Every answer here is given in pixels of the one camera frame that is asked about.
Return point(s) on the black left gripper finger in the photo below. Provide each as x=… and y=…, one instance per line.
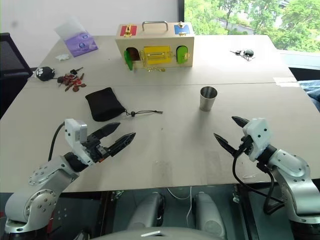
x=107, y=128
x=122, y=143

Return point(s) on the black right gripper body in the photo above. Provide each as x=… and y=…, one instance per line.
x=246, y=146

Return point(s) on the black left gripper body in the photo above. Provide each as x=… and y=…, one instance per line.
x=97, y=150

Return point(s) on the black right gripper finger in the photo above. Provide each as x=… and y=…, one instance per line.
x=240, y=121
x=226, y=145

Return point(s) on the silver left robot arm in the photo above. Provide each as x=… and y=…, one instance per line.
x=42, y=175

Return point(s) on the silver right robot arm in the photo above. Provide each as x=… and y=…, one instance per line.
x=295, y=180

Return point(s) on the stainless steel cup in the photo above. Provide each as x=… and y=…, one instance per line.
x=208, y=101

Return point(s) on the metal table clamp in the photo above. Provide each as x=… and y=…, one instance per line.
x=236, y=193
x=117, y=195

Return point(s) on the bunch of red keys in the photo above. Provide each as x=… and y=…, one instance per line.
x=72, y=81

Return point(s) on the black-headed key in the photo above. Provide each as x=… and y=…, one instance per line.
x=74, y=72

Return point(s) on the key bunch with black fob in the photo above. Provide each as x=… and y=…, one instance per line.
x=247, y=53

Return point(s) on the grey rounded robot leg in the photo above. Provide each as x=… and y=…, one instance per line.
x=145, y=212
x=210, y=215

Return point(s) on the blue denim cloth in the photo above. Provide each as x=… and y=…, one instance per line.
x=312, y=91

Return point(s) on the crumpled white paper scrap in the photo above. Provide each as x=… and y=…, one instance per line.
x=62, y=57

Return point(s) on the purple tissue pack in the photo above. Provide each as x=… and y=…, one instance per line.
x=80, y=45

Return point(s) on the grey robot torso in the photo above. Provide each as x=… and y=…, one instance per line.
x=160, y=233

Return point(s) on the wooden lock activity box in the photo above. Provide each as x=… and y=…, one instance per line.
x=155, y=40

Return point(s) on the black mesh office chair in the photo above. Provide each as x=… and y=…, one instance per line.
x=11, y=67

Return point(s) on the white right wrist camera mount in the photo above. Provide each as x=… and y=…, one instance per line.
x=258, y=137

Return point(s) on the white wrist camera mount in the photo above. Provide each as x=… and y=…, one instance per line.
x=73, y=140
x=258, y=137

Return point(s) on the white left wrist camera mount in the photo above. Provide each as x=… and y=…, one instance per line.
x=73, y=140

